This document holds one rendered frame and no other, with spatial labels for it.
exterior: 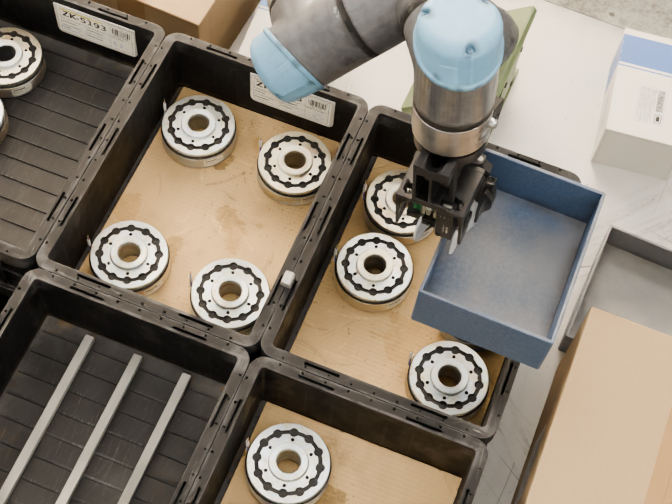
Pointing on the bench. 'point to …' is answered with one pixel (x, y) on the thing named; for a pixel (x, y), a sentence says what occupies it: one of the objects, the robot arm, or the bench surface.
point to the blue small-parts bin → (513, 264)
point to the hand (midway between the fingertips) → (449, 223)
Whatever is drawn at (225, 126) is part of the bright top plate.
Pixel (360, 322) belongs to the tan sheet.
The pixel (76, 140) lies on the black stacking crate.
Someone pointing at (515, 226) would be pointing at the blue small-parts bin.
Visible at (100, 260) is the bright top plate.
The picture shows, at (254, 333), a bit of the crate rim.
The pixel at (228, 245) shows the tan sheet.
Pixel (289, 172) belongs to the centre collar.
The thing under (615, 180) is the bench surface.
